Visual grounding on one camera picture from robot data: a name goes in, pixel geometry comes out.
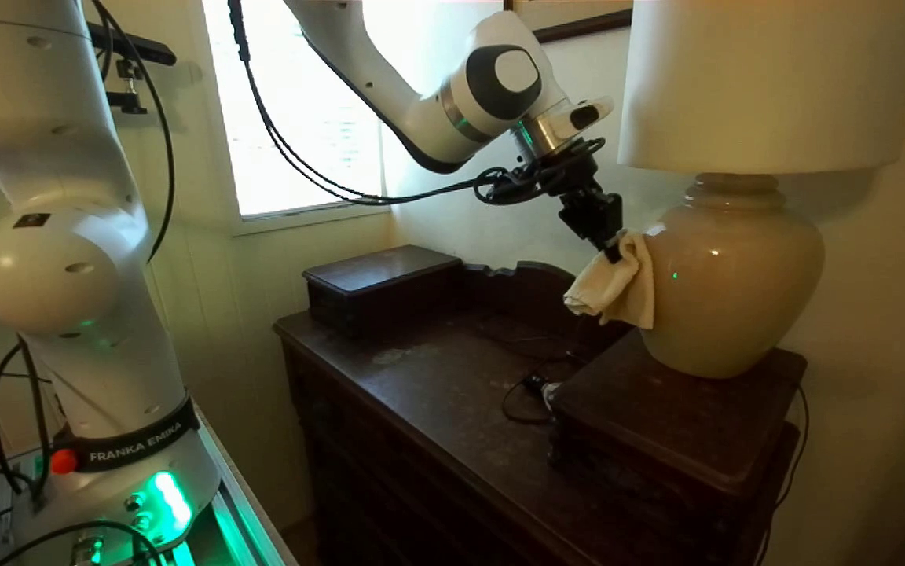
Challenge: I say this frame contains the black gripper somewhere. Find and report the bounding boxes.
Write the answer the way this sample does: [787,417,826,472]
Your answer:
[553,169,628,269]

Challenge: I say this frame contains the white towel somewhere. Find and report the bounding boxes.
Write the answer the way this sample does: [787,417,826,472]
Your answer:
[558,229,671,335]

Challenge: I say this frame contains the beige ceramic lamp white shade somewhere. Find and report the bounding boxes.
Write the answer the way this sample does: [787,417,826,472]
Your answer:
[616,0,905,383]

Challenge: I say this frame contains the dark wooden box under lamp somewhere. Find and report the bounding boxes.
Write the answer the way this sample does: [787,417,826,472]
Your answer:
[549,331,811,566]

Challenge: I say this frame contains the dark framed picture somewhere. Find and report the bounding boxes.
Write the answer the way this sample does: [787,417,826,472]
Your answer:
[527,0,634,48]

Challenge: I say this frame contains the dark wooden lidded box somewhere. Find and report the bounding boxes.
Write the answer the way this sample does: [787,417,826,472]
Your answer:
[300,247,466,339]

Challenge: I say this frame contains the dark wooden dresser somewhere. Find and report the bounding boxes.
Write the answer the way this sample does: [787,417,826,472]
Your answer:
[274,247,811,566]

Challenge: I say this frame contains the bright window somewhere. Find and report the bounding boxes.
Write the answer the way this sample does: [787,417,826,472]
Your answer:
[199,0,401,235]

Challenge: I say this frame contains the red round base button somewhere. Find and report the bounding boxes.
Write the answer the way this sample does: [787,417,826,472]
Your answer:
[46,446,80,477]

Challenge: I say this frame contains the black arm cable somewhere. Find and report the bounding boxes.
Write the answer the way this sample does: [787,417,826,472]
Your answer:
[222,0,608,211]

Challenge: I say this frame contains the black camera stand bar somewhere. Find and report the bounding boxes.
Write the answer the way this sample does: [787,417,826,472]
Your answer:
[103,60,153,120]

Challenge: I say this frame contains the black exterior camera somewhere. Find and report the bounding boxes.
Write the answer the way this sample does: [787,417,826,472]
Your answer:
[85,18,180,70]

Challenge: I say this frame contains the black base cables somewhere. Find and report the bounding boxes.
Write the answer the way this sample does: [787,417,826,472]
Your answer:
[0,339,55,501]

